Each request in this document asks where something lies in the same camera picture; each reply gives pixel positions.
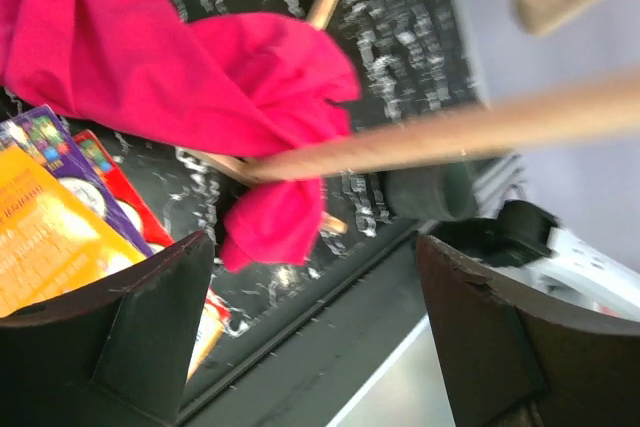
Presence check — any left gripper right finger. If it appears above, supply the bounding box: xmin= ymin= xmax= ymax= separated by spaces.
xmin=416 ymin=236 xmax=639 ymax=426

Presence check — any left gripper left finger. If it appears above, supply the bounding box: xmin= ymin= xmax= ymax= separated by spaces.
xmin=1 ymin=232 xmax=213 ymax=426

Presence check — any red t shirt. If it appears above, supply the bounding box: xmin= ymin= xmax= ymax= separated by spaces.
xmin=0 ymin=0 xmax=362 ymax=273

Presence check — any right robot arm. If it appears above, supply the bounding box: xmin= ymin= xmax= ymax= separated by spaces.
xmin=433 ymin=200 xmax=639 ymax=321

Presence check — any red book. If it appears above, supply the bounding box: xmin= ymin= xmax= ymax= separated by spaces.
xmin=73 ymin=129 xmax=231 ymax=379

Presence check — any orange book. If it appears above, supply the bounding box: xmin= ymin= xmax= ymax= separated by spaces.
xmin=1 ymin=146 xmax=146 ymax=317

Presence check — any black cylindrical cup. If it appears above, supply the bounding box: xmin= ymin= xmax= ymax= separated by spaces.
xmin=383 ymin=162 xmax=478 ymax=222

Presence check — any purple book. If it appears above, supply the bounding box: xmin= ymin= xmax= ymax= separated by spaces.
xmin=1 ymin=106 xmax=153 ymax=257

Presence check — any wooden clothes rack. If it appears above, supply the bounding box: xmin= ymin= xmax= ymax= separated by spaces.
xmin=174 ymin=0 xmax=640 ymax=236

